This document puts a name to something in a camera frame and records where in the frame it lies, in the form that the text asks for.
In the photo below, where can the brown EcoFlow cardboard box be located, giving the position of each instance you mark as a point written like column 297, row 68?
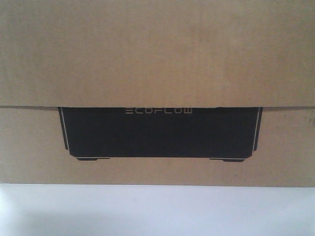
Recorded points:
column 157, row 53

